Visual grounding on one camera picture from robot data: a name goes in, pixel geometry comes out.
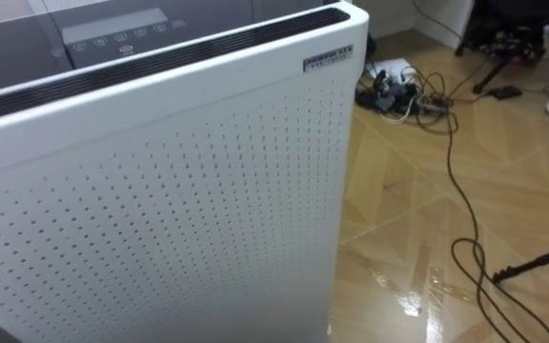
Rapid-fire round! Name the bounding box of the long black floor cable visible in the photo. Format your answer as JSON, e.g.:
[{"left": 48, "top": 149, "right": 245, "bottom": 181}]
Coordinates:
[{"left": 443, "top": 111, "right": 549, "bottom": 343}]

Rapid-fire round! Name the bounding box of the white flat box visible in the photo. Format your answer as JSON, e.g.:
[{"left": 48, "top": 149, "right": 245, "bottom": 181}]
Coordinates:
[{"left": 366, "top": 57, "right": 415, "bottom": 81}]

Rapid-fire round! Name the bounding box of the black stand base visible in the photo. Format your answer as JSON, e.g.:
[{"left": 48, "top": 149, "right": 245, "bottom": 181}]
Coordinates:
[{"left": 454, "top": 0, "right": 549, "bottom": 95}]

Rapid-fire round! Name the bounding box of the white air purifier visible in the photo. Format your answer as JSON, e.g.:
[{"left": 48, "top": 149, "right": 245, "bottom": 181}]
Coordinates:
[{"left": 0, "top": 0, "right": 370, "bottom": 343}]

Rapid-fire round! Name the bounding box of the black tripod leg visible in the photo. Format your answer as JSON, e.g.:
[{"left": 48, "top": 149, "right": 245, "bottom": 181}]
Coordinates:
[{"left": 491, "top": 239, "right": 549, "bottom": 285}]

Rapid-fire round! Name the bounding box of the power strip with plugs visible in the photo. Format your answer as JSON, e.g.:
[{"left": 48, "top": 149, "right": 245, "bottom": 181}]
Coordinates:
[{"left": 354, "top": 66, "right": 459, "bottom": 126}]

